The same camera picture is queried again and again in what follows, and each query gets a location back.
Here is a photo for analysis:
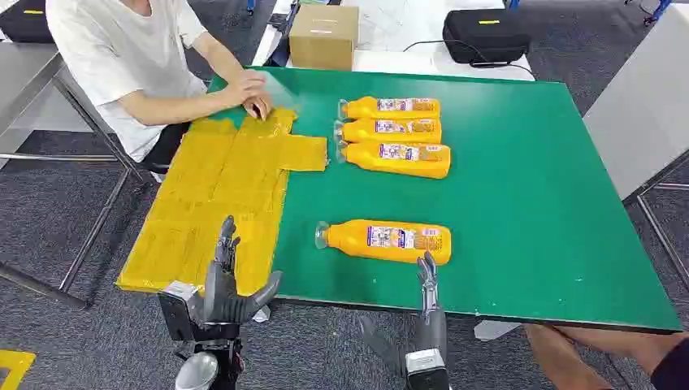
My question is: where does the black cable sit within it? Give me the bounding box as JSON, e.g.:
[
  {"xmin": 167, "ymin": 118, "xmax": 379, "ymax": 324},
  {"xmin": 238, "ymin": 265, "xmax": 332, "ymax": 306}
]
[{"xmin": 403, "ymin": 38, "xmax": 537, "ymax": 77}]

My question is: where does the white table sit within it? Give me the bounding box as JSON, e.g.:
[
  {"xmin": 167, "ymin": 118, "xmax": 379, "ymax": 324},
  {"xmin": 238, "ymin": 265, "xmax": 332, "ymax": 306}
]
[{"xmin": 251, "ymin": 0, "xmax": 537, "ymax": 82}]

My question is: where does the steel table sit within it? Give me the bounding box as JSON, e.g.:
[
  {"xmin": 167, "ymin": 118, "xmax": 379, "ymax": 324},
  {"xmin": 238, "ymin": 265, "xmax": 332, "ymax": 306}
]
[{"xmin": 0, "ymin": 41, "xmax": 147, "ymax": 312}]

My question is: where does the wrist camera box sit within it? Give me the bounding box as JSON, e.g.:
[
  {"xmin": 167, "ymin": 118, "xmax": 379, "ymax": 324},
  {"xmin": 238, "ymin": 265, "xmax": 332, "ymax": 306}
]
[
  {"xmin": 157, "ymin": 279, "xmax": 202, "ymax": 342},
  {"xmin": 404, "ymin": 348, "xmax": 450, "ymax": 390}
]

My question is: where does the person's right hand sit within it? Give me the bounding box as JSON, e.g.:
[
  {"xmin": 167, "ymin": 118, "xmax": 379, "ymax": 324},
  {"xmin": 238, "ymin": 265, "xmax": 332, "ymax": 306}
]
[{"xmin": 236, "ymin": 90, "xmax": 275, "ymax": 121}]

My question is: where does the seated person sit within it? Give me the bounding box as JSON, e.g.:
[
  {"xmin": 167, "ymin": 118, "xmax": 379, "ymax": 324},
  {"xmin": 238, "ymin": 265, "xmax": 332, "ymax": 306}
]
[{"xmin": 45, "ymin": 0, "xmax": 275, "ymax": 175}]

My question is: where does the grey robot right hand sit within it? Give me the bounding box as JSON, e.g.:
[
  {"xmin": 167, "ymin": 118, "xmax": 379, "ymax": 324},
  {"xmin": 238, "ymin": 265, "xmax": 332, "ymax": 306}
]
[{"xmin": 358, "ymin": 251, "xmax": 449, "ymax": 374}]

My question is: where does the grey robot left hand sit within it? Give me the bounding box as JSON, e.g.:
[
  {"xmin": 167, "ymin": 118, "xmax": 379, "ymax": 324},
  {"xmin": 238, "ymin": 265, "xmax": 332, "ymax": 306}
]
[{"xmin": 201, "ymin": 214, "xmax": 284, "ymax": 327}]

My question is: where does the black case yellow label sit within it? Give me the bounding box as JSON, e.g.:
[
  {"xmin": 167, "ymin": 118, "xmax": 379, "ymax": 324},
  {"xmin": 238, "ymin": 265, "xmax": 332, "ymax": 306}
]
[{"xmin": 0, "ymin": 0, "xmax": 56, "ymax": 45}]

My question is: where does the metal table frame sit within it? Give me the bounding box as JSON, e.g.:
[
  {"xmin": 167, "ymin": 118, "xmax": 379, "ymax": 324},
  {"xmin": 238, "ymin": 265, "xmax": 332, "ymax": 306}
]
[{"xmin": 623, "ymin": 161, "xmax": 689, "ymax": 294}]

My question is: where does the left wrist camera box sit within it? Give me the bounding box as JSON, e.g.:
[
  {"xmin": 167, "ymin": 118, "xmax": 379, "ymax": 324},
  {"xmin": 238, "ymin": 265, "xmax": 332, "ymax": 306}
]
[{"xmin": 157, "ymin": 279, "xmax": 202, "ymax": 342}]

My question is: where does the blue metal frame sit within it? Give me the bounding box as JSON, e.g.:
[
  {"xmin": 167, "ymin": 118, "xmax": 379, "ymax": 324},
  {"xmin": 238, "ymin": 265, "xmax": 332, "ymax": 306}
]
[{"xmin": 505, "ymin": 0, "xmax": 675, "ymax": 27}]

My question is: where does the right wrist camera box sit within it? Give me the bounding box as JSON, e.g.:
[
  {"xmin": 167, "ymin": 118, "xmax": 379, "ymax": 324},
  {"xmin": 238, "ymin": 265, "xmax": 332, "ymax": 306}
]
[{"xmin": 404, "ymin": 348, "xmax": 450, "ymax": 390}]

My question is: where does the person's left hand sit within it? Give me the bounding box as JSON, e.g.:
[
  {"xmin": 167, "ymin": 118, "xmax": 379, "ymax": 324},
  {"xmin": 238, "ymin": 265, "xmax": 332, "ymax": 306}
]
[{"xmin": 227, "ymin": 68, "xmax": 268, "ymax": 101}]

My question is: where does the grey table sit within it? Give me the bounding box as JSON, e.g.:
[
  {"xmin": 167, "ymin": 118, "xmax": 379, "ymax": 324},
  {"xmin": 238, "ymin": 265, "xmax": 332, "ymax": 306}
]
[{"xmin": 583, "ymin": 4, "xmax": 689, "ymax": 202}]

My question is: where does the person beside table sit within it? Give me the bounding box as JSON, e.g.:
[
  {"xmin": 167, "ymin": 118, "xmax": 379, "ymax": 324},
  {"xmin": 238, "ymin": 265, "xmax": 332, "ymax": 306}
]
[{"xmin": 523, "ymin": 323, "xmax": 689, "ymax": 390}]

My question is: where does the black case with cable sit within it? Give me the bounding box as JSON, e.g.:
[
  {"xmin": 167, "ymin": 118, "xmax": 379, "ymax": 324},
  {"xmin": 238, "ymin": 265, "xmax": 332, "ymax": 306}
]
[{"xmin": 441, "ymin": 8, "xmax": 532, "ymax": 69}]

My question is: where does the orange drink bottle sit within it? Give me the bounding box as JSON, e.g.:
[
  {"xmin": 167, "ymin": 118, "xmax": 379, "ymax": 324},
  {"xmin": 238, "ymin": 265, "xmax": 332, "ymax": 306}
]
[
  {"xmin": 338, "ymin": 96, "xmax": 441, "ymax": 121},
  {"xmin": 332, "ymin": 118, "xmax": 443, "ymax": 145},
  {"xmin": 336, "ymin": 140, "xmax": 452, "ymax": 180},
  {"xmin": 314, "ymin": 219, "xmax": 453, "ymax": 267}
]

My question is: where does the brown cardboard box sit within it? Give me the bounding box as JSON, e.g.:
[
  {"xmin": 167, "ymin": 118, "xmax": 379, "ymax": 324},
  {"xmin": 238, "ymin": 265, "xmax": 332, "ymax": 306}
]
[{"xmin": 288, "ymin": 4, "xmax": 360, "ymax": 72}]

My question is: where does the green table mat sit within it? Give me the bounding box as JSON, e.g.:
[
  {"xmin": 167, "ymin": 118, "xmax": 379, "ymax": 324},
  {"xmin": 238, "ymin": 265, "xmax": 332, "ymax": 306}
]
[{"xmin": 206, "ymin": 67, "xmax": 684, "ymax": 332}]

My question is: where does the yellow sheet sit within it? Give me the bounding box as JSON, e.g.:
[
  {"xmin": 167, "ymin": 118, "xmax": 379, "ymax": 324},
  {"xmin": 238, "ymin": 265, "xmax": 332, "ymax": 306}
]
[{"xmin": 115, "ymin": 106, "xmax": 329, "ymax": 297}]

